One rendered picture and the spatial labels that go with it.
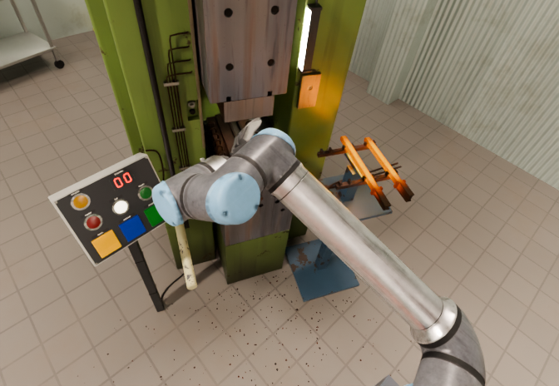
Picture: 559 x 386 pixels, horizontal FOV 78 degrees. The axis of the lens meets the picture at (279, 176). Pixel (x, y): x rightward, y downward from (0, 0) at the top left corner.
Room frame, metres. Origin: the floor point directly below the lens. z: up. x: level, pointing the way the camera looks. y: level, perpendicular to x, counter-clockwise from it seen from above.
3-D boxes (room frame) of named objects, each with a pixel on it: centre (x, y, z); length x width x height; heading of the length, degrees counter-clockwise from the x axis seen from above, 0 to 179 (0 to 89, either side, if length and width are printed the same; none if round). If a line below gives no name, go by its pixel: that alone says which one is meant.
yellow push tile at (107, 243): (0.60, 0.58, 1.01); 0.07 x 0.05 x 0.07; 141
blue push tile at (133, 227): (0.68, 0.52, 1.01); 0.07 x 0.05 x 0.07; 141
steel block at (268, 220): (1.30, 0.19, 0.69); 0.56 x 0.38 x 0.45; 26
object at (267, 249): (1.30, 0.19, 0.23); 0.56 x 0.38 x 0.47; 26
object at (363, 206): (1.18, -0.36, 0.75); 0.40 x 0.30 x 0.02; 114
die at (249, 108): (1.27, 0.24, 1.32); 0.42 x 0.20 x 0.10; 26
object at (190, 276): (0.85, 0.42, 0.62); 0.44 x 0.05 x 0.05; 26
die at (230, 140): (1.27, 0.24, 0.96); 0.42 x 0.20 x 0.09; 26
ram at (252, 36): (1.29, 0.20, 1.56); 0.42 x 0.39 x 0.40; 26
